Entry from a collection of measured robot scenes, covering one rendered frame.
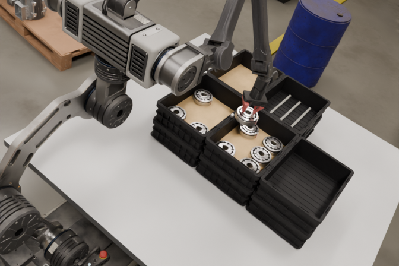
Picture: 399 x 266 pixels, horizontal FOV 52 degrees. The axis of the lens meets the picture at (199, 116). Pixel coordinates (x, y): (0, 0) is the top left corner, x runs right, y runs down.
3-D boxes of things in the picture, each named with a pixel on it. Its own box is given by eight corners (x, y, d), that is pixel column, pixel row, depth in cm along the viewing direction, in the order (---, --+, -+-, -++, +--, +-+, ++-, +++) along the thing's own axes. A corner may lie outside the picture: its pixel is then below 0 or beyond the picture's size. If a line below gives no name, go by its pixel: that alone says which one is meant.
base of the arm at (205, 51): (176, 72, 134) (184, 41, 126) (191, 63, 140) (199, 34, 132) (197, 86, 132) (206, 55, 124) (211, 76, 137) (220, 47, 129)
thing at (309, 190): (308, 238, 169) (320, 224, 162) (250, 195, 179) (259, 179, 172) (343, 187, 196) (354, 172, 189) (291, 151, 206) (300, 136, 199)
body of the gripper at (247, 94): (241, 92, 181) (247, 79, 176) (263, 96, 183) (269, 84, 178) (244, 102, 176) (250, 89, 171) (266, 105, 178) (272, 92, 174)
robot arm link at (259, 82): (256, 74, 170) (267, 81, 168) (263, 69, 175) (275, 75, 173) (250, 86, 174) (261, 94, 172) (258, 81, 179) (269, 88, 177)
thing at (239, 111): (250, 124, 180) (250, 123, 179) (232, 111, 183) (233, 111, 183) (262, 116, 187) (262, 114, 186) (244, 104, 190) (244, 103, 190)
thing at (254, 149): (263, 166, 188) (264, 165, 187) (246, 153, 191) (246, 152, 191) (274, 155, 194) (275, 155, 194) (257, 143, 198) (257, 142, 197)
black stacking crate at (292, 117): (291, 151, 207) (300, 135, 199) (244, 118, 216) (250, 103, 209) (322, 117, 233) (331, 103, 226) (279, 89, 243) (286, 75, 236)
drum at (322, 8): (327, 81, 418) (363, 16, 368) (297, 95, 388) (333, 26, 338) (290, 54, 441) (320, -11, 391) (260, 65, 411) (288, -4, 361)
